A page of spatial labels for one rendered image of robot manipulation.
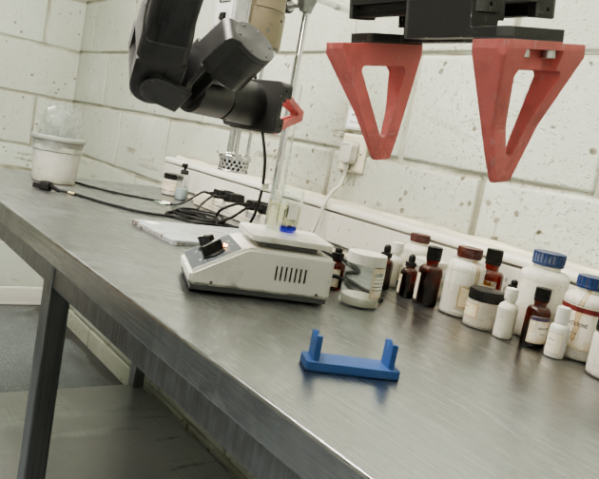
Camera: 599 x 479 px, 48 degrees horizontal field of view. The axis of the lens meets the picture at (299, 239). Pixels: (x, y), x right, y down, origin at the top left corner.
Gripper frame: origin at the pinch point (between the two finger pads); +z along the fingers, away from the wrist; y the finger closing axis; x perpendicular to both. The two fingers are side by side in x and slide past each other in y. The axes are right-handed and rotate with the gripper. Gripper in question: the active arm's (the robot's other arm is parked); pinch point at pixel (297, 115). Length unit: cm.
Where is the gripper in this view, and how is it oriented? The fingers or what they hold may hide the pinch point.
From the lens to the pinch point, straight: 98.7
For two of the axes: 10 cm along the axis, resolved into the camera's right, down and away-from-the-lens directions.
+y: -7.3, -2.2, 6.4
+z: 6.6, 0.3, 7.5
